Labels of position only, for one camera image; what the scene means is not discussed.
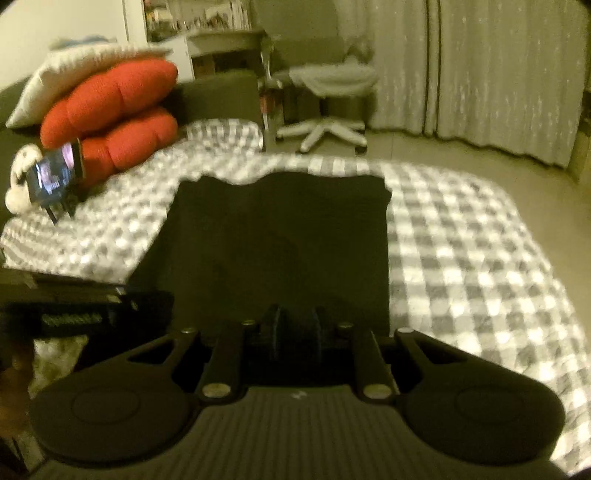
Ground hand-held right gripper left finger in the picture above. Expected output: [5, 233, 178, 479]
[127, 305, 287, 404]

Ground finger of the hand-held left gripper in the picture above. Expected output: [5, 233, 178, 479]
[115, 288, 175, 333]

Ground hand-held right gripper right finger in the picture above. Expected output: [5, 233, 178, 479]
[300, 305, 467, 404]

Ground black garment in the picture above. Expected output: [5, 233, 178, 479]
[127, 172, 393, 352]

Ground person's left hand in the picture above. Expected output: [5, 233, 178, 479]
[0, 344, 35, 441]

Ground black phone stand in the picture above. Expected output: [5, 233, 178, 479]
[44, 194, 79, 226]

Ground smartphone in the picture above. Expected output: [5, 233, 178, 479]
[25, 141, 86, 206]

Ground white plush toy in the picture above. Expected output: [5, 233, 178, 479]
[4, 144, 44, 214]

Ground grey white checkered blanket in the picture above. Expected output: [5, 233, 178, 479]
[0, 119, 591, 472]

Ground dark green sofa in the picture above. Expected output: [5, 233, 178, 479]
[0, 69, 266, 222]

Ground white pillow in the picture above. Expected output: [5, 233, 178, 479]
[6, 44, 171, 129]

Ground white grey office chair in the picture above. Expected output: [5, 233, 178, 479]
[259, 0, 379, 155]

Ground white desk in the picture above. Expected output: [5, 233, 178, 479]
[161, 28, 266, 84]

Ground star print curtain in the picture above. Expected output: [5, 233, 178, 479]
[369, 0, 439, 137]
[429, 0, 583, 169]

